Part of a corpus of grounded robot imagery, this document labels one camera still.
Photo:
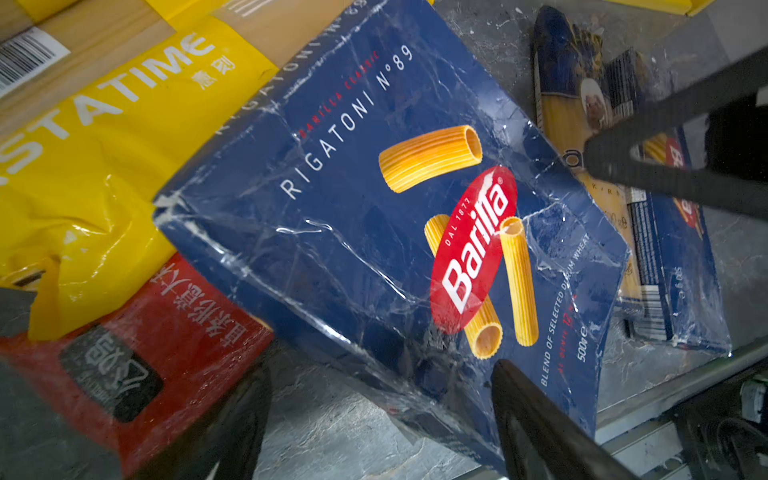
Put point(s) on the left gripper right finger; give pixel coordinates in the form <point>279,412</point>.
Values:
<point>536,435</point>

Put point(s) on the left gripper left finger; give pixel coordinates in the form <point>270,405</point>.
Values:
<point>205,421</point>

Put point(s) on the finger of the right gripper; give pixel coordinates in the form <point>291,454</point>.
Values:
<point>734,177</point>

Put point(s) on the blue yellow spaghetti bag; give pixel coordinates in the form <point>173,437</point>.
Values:
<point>572,107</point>

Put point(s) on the blue Barilla spaghetti bag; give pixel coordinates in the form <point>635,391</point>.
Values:
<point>681,293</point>

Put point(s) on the blue Barilla rigatoni box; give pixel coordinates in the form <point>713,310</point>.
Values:
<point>385,206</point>

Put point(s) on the red yellow pasta bag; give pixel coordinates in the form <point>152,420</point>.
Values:
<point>135,380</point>

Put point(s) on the yellow shelf unit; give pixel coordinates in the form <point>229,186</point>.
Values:
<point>676,7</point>

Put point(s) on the yellow Pastatime spaghetti bag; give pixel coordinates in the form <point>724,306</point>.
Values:
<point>78,177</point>

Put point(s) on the aluminium mounting rail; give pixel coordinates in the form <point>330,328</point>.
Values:
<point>640,432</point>

